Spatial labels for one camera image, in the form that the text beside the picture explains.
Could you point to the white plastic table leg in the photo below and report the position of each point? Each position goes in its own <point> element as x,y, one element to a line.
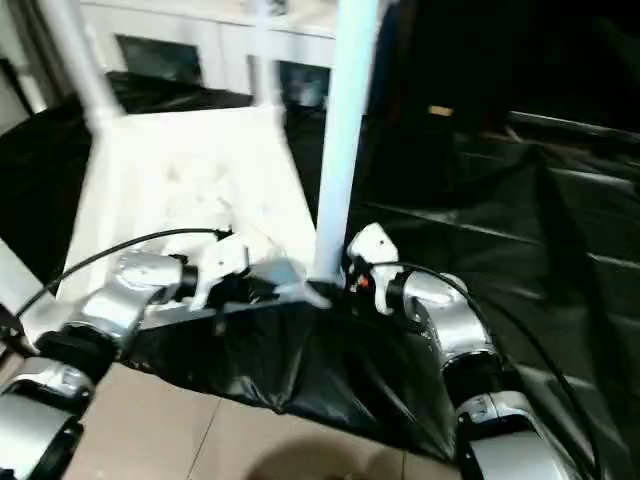
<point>87,65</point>
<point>265,65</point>
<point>20,280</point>
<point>345,125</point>

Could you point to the grey curtain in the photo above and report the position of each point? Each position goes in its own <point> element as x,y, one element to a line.
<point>35,50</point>

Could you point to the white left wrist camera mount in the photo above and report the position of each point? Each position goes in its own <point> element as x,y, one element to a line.
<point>220,260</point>

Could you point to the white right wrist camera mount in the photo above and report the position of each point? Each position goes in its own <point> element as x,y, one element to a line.
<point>375,245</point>

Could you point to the long black rod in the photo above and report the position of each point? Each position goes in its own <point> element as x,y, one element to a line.
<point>575,125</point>

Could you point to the small tan label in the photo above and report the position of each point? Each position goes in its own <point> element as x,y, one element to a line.
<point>441,110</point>

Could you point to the black tripod stand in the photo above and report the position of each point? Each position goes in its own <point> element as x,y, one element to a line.
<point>12,330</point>

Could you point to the dark object on cabinet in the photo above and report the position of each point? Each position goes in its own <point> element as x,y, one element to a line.
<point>277,6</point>

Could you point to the white cabinet with glass doors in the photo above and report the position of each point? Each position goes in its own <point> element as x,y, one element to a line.
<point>220,35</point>

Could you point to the black work mat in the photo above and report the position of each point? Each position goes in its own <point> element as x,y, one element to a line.
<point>500,240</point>

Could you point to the white plastic stool seat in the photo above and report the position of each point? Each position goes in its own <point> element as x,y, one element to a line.
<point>200,150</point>

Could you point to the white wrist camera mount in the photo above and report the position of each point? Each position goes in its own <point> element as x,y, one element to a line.
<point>220,260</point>
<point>375,245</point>

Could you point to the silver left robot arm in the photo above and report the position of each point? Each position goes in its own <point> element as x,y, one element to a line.
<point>135,270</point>

